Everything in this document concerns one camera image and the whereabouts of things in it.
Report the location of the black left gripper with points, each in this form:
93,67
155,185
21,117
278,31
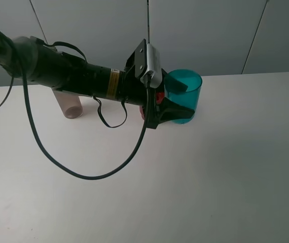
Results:
135,91

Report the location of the teal translucent plastic cup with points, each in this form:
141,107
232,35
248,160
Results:
194,82

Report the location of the clear smoky plastic bottle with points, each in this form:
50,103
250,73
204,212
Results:
70,104

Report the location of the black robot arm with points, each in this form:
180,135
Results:
30,58

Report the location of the red plastic cup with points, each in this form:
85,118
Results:
150,110

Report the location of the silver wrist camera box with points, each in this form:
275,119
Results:
153,72

